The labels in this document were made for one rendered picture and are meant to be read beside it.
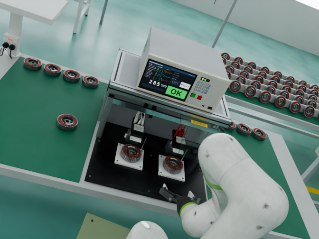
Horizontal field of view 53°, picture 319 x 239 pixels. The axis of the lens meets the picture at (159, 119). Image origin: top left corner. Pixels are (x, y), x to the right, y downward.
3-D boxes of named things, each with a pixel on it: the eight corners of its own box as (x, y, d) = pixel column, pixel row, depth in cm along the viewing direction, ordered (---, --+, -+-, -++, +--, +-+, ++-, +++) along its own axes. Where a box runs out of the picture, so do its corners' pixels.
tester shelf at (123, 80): (228, 128, 172) (232, 122, 170) (106, 91, 160) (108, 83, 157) (217, 87, 208) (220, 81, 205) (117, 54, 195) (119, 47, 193)
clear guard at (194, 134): (223, 168, 155) (229, 160, 151) (177, 155, 150) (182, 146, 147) (215, 127, 181) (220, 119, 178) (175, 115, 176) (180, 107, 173)
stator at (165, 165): (181, 177, 173) (184, 172, 171) (162, 171, 171) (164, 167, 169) (180, 162, 182) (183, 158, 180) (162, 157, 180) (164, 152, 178)
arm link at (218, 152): (216, 176, 78) (255, 149, 80) (186, 141, 85) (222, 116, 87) (220, 201, 93) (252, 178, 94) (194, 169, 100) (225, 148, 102)
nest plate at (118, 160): (141, 170, 168) (142, 169, 167) (114, 163, 165) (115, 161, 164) (143, 151, 180) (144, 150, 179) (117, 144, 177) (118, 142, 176)
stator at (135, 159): (140, 164, 169) (143, 160, 167) (120, 161, 166) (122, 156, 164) (139, 150, 178) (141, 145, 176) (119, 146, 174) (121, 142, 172)
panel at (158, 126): (201, 149, 201) (222, 112, 184) (99, 119, 188) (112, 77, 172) (201, 147, 202) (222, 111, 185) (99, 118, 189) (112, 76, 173)
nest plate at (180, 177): (184, 181, 172) (184, 180, 172) (158, 175, 169) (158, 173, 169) (182, 162, 184) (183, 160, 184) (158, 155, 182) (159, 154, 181)
